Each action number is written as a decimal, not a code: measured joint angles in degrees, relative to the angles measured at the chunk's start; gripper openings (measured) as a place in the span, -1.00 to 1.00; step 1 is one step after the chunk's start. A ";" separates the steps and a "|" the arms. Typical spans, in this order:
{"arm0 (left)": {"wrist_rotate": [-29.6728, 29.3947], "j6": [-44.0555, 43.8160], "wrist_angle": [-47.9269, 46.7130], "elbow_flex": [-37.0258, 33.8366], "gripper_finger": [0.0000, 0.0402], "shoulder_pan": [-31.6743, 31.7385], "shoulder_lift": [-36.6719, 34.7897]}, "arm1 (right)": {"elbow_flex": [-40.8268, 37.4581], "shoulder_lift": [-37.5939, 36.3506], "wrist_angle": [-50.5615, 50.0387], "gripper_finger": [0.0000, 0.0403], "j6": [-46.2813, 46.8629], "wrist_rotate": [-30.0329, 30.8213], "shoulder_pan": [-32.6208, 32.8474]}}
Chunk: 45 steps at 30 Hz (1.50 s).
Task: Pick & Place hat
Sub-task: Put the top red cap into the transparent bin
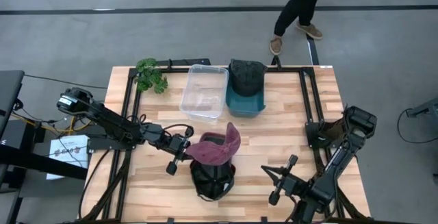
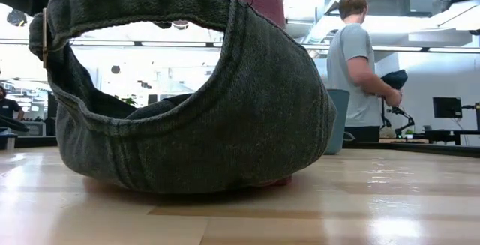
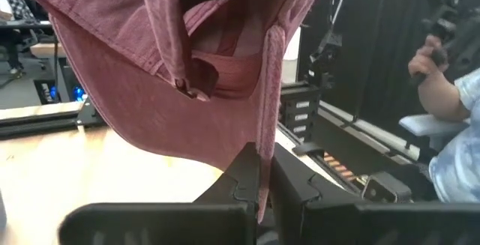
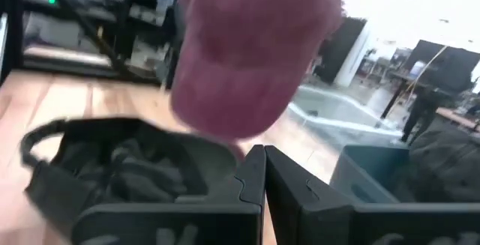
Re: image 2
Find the black background table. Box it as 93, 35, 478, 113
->
423, 129, 480, 145

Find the person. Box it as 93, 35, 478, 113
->
0, 85, 26, 122
325, 0, 404, 143

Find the grey ceiling unit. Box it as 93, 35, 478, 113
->
406, 0, 436, 16

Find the dark grey cap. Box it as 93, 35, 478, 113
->
28, 0, 338, 195

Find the green artificial plant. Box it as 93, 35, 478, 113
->
118, 95, 138, 107

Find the dark navy cap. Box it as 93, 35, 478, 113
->
380, 69, 409, 91

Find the teal plastic bin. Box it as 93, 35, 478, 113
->
322, 88, 352, 155

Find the person's hand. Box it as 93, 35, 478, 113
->
384, 89, 403, 107

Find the black computer monitor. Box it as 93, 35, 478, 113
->
432, 97, 464, 119

